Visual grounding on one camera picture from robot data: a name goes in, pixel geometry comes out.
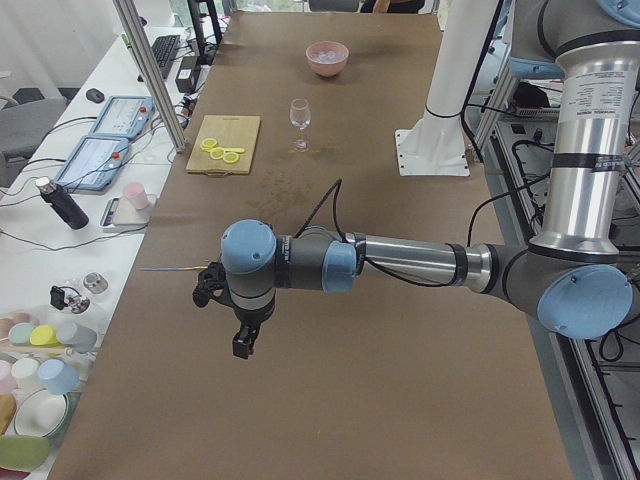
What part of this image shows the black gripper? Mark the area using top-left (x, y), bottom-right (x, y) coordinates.
top-left (232, 310), bottom-right (262, 358)

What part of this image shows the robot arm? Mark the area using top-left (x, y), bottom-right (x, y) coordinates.
top-left (218, 1), bottom-right (639, 358)

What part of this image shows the clear wine glass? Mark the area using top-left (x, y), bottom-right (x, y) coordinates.
top-left (289, 98), bottom-right (311, 152)

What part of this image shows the pink bowl of ice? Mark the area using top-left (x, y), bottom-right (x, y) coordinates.
top-left (305, 41), bottom-right (350, 78)

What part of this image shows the kitchen scale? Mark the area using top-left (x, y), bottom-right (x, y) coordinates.
top-left (99, 194), bottom-right (158, 233)

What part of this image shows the pink cup on scale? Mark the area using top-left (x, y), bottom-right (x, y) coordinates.
top-left (122, 182), bottom-right (150, 210)

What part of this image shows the lemon slice three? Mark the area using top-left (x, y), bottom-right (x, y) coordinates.
top-left (222, 152), bottom-right (240, 164)

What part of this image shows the blue cup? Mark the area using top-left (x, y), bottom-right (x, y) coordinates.
top-left (37, 358), bottom-right (80, 395)

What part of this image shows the lemon slice two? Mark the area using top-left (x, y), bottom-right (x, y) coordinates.
top-left (209, 147), bottom-right (226, 160)

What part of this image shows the yellow cup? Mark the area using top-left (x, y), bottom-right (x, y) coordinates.
top-left (29, 324), bottom-right (60, 348)

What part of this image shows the wooden cutting board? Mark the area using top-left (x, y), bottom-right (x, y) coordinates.
top-left (186, 115), bottom-right (261, 176)

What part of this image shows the white plate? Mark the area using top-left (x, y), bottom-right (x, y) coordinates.
top-left (14, 390), bottom-right (69, 437)

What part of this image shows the teach pendant near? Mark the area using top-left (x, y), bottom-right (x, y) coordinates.
top-left (54, 135), bottom-right (130, 194)

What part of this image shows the teach pendant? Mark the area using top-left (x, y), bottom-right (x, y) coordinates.
top-left (54, 135), bottom-right (130, 194)
top-left (90, 95), bottom-right (154, 140)

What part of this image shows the black thermos bottle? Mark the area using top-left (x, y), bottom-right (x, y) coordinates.
top-left (35, 176), bottom-right (89, 230)

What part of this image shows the teach pendant far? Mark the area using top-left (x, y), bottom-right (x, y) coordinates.
top-left (90, 95), bottom-right (154, 140)

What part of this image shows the computer mouse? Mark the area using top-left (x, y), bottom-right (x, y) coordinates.
top-left (85, 88), bottom-right (105, 104)

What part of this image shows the black keyboard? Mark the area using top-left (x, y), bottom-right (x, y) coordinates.
top-left (151, 35), bottom-right (181, 70)

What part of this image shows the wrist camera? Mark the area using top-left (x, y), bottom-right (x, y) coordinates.
top-left (192, 262), bottom-right (234, 308)

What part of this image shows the aluminium frame post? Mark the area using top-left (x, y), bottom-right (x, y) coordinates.
top-left (113, 0), bottom-right (187, 153)

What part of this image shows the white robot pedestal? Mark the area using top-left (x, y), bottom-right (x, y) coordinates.
top-left (395, 0), bottom-right (502, 176)

